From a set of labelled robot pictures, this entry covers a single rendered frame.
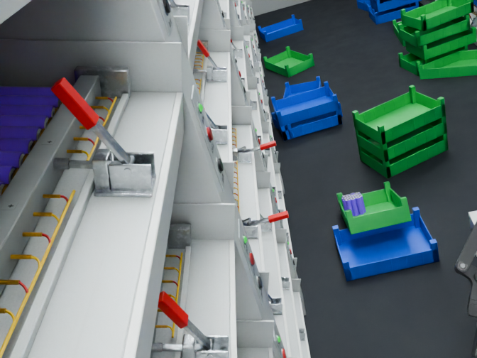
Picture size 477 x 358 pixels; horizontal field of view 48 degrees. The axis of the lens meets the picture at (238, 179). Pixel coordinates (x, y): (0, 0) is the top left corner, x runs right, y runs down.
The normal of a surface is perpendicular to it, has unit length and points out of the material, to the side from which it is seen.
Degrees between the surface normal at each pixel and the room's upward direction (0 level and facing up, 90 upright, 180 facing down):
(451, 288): 0
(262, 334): 90
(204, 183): 90
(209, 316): 17
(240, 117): 90
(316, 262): 0
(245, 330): 90
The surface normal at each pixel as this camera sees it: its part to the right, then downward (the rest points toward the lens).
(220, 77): 0.02, 0.52
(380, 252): -0.26, -0.82
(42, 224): 0.03, -0.85
